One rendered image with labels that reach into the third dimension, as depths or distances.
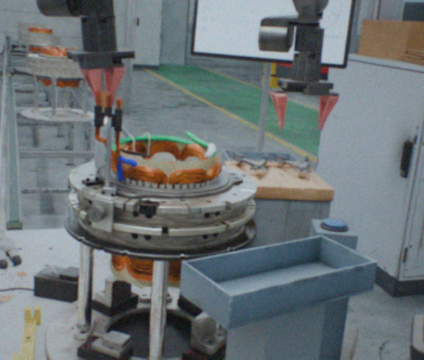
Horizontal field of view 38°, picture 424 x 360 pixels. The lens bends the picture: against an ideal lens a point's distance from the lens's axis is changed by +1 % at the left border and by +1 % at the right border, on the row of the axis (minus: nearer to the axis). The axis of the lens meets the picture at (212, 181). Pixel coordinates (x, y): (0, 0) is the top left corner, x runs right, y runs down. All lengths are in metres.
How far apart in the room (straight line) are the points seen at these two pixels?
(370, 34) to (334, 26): 1.80
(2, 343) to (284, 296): 0.59
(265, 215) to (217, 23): 1.02
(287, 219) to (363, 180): 2.39
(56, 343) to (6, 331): 0.13
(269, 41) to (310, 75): 0.11
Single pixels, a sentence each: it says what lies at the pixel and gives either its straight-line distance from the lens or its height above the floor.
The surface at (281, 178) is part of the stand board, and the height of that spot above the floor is 1.07.
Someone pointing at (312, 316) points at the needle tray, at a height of 1.00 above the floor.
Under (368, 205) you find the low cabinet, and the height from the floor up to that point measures 0.41.
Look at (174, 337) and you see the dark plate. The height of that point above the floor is 0.78.
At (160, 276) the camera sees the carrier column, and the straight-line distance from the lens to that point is 0.96.
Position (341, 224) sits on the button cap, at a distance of 1.07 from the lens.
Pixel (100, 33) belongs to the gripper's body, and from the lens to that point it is 1.03.
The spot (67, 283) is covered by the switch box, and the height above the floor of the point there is 0.82.
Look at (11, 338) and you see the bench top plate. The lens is 1.20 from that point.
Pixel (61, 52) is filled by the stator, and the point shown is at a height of 1.13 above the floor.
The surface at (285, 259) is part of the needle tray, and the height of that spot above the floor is 1.04.
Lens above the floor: 1.37
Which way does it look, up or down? 15 degrees down
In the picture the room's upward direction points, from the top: 5 degrees clockwise
